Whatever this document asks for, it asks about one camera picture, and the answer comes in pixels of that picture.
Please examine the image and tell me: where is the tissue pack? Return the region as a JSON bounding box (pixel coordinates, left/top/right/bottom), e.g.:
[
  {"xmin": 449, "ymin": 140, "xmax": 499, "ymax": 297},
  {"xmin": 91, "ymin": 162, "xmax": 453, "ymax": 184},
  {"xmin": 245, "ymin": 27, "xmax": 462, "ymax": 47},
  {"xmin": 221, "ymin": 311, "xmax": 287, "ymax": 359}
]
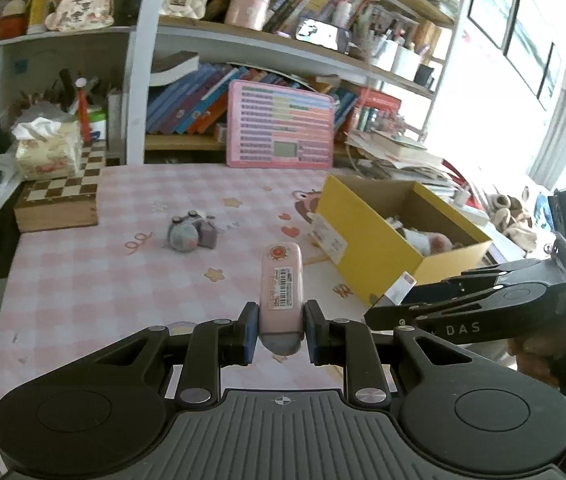
[{"xmin": 12, "ymin": 117, "xmax": 83, "ymax": 181}]

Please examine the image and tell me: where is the pink keyboard learning toy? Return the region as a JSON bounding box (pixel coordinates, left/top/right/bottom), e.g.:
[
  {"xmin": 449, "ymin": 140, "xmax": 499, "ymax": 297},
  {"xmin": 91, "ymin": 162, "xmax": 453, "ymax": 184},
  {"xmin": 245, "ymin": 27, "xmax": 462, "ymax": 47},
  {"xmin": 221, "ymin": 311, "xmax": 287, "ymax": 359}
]
[{"xmin": 225, "ymin": 79, "xmax": 335, "ymax": 169}]

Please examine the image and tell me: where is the yellow cardboard box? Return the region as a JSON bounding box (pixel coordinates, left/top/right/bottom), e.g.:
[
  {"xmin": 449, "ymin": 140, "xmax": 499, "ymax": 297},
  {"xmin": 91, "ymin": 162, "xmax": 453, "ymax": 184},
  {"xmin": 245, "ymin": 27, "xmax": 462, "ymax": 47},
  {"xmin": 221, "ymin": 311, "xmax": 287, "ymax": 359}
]
[{"xmin": 311, "ymin": 174, "xmax": 492, "ymax": 307}]

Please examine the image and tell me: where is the pink rectangular case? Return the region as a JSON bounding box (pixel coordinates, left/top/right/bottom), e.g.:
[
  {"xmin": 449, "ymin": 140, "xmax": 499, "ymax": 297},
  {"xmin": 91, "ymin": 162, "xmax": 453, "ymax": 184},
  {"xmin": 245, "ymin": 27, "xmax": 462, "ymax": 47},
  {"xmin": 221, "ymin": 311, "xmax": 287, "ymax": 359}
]
[{"xmin": 258, "ymin": 243, "xmax": 304, "ymax": 356}]

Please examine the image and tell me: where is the white shelf post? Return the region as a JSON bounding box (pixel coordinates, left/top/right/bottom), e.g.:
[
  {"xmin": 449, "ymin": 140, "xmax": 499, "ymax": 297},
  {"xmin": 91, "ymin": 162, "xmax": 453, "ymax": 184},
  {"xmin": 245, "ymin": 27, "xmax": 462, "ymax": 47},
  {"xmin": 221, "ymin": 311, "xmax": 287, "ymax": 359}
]
[{"xmin": 124, "ymin": 0, "xmax": 163, "ymax": 166}]

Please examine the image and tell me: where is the stack of papers and magazines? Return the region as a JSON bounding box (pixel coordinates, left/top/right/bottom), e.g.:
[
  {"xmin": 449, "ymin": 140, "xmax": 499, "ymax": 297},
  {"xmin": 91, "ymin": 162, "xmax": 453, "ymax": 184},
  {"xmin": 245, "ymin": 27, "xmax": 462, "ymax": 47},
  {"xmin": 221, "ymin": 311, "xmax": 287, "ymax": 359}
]
[{"xmin": 345, "ymin": 130, "xmax": 460, "ymax": 197}]

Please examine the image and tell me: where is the wooden chess board box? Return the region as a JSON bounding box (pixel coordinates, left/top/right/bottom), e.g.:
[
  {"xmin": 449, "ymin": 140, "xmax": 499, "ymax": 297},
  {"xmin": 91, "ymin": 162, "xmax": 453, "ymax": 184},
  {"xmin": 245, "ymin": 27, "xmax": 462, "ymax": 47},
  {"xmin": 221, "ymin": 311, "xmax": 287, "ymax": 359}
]
[{"xmin": 14, "ymin": 141, "xmax": 106, "ymax": 233}]

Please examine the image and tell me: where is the row of leaning books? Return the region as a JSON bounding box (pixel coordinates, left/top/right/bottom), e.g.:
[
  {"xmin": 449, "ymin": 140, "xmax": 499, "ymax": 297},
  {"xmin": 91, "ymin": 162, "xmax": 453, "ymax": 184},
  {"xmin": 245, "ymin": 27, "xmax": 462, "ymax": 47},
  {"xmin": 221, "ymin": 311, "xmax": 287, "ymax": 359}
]
[{"xmin": 145, "ymin": 63, "xmax": 355, "ymax": 136}]

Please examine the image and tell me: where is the pink plush pig toy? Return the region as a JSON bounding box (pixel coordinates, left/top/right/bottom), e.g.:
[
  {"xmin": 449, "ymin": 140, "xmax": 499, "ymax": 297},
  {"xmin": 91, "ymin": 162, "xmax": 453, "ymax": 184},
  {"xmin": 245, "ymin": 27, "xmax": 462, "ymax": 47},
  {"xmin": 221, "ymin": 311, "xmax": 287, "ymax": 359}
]
[{"xmin": 402, "ymin": 229, "xmax": 454, "ymax": 257}]

